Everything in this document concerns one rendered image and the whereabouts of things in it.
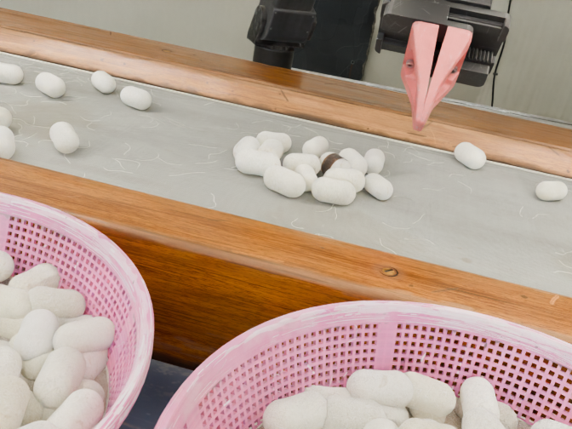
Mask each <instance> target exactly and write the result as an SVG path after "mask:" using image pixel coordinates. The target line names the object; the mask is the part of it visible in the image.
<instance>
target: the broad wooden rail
mask: <svg viewBox="0 0 572 429"><path fill-rule="evenodd" d="M0 52H4V53H7V54H14V55H18V56H22V57H26V58H30V59H34V60H41V61H45V62H49V63H53V64H57V65H61V66H68V67H72V68H76V69H79V70H84V71H87V72H97V71H103V72H106V73H107V74H109V75H110V76H112V77H117V78H121V79H125V80H129V81H133V82H137V83H144V84H148V85H152V86H156V87H160V88H164V89H171V90H175V91H179V92H183V93H187V94H194V95H197V96H202V97H205V98H210V99H213V100H220V101H225V102H228V103H232V104H236V105H240V106H247V107H251V108H255V109H259V110H263V111H267V112H274V113H278V114H282V115H286V116H290V117H297V118H301V119H305V120H309V121H313V122H316V123H323V124H328V125H331V126H335V127H339V128H343V129H350V130H354V131H358V132H362V133H366V134H373V135H377V136H381V137H385V138H389V139H393V140H400V141H404V142H408V143H412V144H416V145H420V146H427V147H431V148H434V149H438V150H442V151H447V152H453V153H455V148H456V147H457V146H458V145H459V144H460V143H462V142H469V143H471V144H473V145H474V146H475V147H477V148H479V149H480V150H482V151H483V152H484V154H485V156H486V160H488V161H492V162H496V163H503V164H507V165H511V166H515V167H519V168H523V169H530V170H534V171H538V172H541V173H545V174H552V175H556V176H560V177H564V178H568V179H572V129H566V128H562V127H558V126H553V125H549V124H545V123H537V122H534V121H530V120H525V119H522V118H517V117H510V116H506V115H501V114H498V113H493V112H487V111H482V110H478V109H474V108H470V107H465V106H458V105H454V104H450V103H446V102H442V101H440V102H439V103H438V104H437V105H436V106H435V107H434V108H433V109H432V112H431V114H430V116H429V118H428V119H427V121H426V124H425V126H424V128H423V129H422V130H421V131H417V130H413V123H412V110H411V104H410V101H409V97H408V95H407V94H402V93H398V92H394V91H390V90H385V89H378V88H374V87H370V86H366V85H362V84H358V83H350V82H347V81H342V80H338V79H334V78H330V77H323V76H319V75H314V74H310V73H306V72H302V71H295V70H290V69H286V68H282V67H277V66H269V65H266V64H262V63H258V62H254V61H250V60H243V59H239V58H235V57H231V56H226V55H222V54H215V53H210V52H207V51H202V50H198V49H191V48H187V47H183V46H179V45H174V44H171V43H163V42H159V41H155V40H151V39H147V38H143V37H135V36H131V35H127V34H122V33H119V32H114V31H108V30H103V29H99V28H95V27H91V26H84V25H79V24H75V23H71V22H67V21H63V20H56V19H51V18H48V17H43V16H39V15H34V14H28V13H23V12H20V11H15V10H11V9H4V8H0Z"/></svg>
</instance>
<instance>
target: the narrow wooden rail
mask: <svg viewBox="0 0 572 429"><path fill-rule="evenodd" d="M0 192H2V193H7V194H10V195H14V196H17V197H23V198H26V199H30V200H32V201H35V202H38V203H42V204H45V205H48V206H50V207H52V208H55V209H58V210H60V211H63V212H65V213H67V214H69V215H72V216H74V217H76V218H78V219H79V220H82V221H84V222H85V223H87V224H89V225H90V226H92V227H93V228H95V229H96V230H98V231H99V232H101V233H103V234H104V235H105V236H107V237H108V238H109V239H111V240H112V241H113V242H114V243H115V244H116V245H117V246H118V247H119V248H120V249H121V250H122V251H123V252H124V253H125V254H126V255H127V256H128V257H129V258H130V259H131V260H132V262H133V263H134V265H135V266H136V268H137V269H138V271H139V273H140V275H141V276H142V278H143V280H144V282H145V284H146V287H147V289H148V292H149V294H150V297H151V301H152V308H153V313H154V340H153V348H152V358H151V359H154V360H157V361H160V362H164V363H169V364H172V365H175V366H179V367H182V368H185V369H190V370H193V371H194V370H195V369H196V368H197V367H198V366H199V365H200V364H201V363H203V362H204V361H205V360H206V359H207V358H208V357H209V356H211V355H212V354H213V353H214V352H216V351H217V350H219V349H220V348H221V347H222V346H224V345H225V344H226V343H228V342H229V341H231V340H233V339H234V338H236V337H237V336H239V335H241V334H242V333H244V332H246V331H248V330H250V329H252V328H254V327H256V326H258V325H260V324H262V323H265V322H267V321H270V320H272V319H274V318H276V317H281V316H282V315H286V314H289V313H291V312H297V311H300V310H304V309H307V308H311V307H314V306H323V305H328V304H334V303H341V302H350V301H361V300H397V301H410V302H419V303H427V304H433V305H440V306H450V307H454V308H459V309H463V310H468V311H471V312H478V313H482V314H485V315H489V316H492V317H497V318H500V319H504V320H506V321H509V322H513V323H517V324H520V325H523V326H525V327H528V328H531V329H534V330H537V331H540V332H542V333H544V334H547V335H550V336H553V337H555V338H558V339H560V340H563V341H565V342H568V343H569V344H571V345H572V297H568V296H565V295H559V294H555V293H552V292H548V291H544V290H540V289H534V288H531V287H527V286H523V285H520V284H516V283H510V282H507V281H503V280H500V279H495V278H492V277H485V276H482V275H478V274H475V273H471V272H465V271H462V270H458V269H454V268H450V267H447V266H440V265H437V264H433V263H430V262H426V261H423V260H417V259H413V258H409V257H406V256H401V255H395V254H392V253H388V252H385V251H381V250H378V249H372V248H368V247H364V246H361V245H356V244H353V243H347V242H343V241H340V240H336V239H333V238H329V237H323V236H319V235H316V234H312V233H308V232H302V231H298V230H295V229H291V228H288V227H284V226H278V225H274V224H271V223H267V222H263V221H259V220H253V219H250V218H246V217H242V216H239V215H235V214H229V213H226V212H222V211H219V210H214V209H208V208H205V207H201V206H197V205H194V204H190V203H184V202H181V201H177V200H174V199H169V198H166V197H159V196H156V195H152V194H149V193H145V192H139V191H136V190H132V189H128V188H125V187H121V186H114V185H111V184H107V183H104V182H100V181H97V180H91V179H87V178H83V177H80V176H75V175H72V174H66V173H62V172H59V171H55V170H52V169H46V168H42V167H38V166H35V165H31V164H27V163H21V162H17V161H14V160H10V159H7V158H3V157H0Z"/></svg>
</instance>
